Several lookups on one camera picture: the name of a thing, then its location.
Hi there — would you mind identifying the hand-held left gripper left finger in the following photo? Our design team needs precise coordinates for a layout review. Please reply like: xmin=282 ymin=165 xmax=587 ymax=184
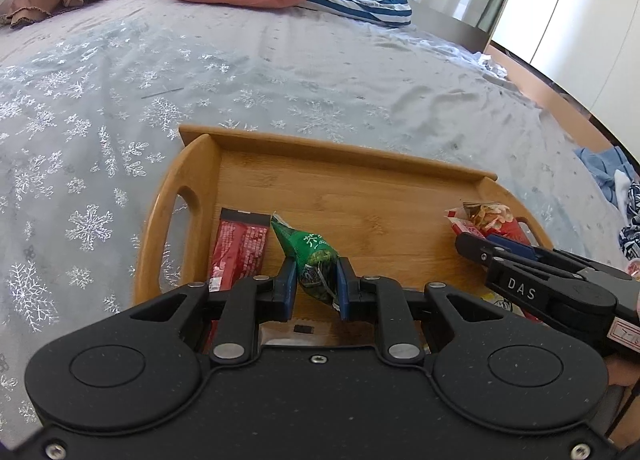
xmin=127 ymin=257 xmax=298 ymax=367

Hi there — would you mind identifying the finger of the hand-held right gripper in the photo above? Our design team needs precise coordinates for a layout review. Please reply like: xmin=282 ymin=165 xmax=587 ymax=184
xmin=455 ymin=233 xmax=551 ymax=313
xmin=487 ymin=235 xmax=596 ymax=271

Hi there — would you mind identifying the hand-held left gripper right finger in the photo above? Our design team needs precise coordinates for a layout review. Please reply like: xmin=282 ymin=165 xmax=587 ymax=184
xmin=336 ymin=257 xmax=505 ymax=367

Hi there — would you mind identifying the red crisp snack packet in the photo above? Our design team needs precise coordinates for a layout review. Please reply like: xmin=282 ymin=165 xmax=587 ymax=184
xmin=461 ymin=201 xmax=533 ymax=246

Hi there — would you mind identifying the green pea snack packet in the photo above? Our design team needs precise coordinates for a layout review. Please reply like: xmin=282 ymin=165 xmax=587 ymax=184
xmin=270 ymin=213 xmax=341 ymax=312

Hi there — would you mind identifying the long red snack packet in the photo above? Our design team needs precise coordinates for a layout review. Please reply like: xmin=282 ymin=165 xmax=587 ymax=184
xmin=202 ymin=207 xmax=271 ymax=352

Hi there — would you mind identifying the wooden tray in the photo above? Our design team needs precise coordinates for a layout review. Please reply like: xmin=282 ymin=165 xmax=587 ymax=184
xmin=134 ymin=124 xmax=553 ymax=348

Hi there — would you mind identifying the person's right forearm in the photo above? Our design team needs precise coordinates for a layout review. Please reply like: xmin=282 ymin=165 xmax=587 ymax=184
xmin=602 ymin=355 xmax=640 ymax=391

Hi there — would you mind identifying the dark blue patterned cloth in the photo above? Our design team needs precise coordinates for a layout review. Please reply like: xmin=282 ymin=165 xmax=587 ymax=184
xmin=617 ymin=181 xmax=640 ymax=261

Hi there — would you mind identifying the light blue cloth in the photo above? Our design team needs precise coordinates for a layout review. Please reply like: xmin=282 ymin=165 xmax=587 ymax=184
xmin=574 ymin=145 xmax=637 ymax=207

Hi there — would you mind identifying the snowflake bedspread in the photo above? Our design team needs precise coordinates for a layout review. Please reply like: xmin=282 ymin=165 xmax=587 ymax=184
xmin=0 ymin=0 xmax=631 ymax=441

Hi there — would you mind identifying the dark brown headboard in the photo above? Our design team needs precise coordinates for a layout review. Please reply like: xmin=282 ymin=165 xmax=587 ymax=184
xmin=410 ymin=0 xmax=492 ymax=52

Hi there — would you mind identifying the blue striped pillow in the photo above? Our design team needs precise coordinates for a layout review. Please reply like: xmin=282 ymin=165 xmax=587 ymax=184
xmin=295 ymin=0 xmax=413 ymax=28

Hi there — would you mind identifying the wooden bed frame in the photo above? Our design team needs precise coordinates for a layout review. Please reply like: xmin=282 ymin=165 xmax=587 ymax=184
xmin=481 ymin=42 xmax=622 ymax=152

